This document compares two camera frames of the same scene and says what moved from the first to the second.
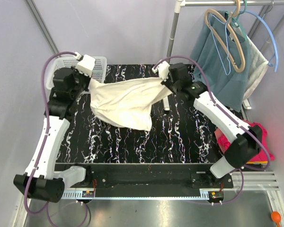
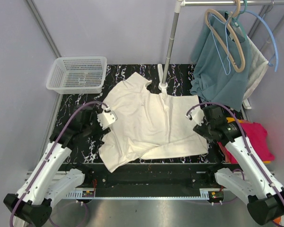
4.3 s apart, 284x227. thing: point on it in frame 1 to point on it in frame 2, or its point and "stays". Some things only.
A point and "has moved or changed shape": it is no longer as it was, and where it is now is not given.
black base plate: x=151 y=175 stays
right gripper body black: x=172 y=86 to x=205 y=130
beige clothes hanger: x=234 y=13 stays
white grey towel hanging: x=258 y=64 stays
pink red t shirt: x=262 y=155 stays
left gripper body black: x=83 y=81 to x=93 y=128
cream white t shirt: x=128 y=102 has moved or changed shape
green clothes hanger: x=235 y=21 stays
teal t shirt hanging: x=220 y=58 stays
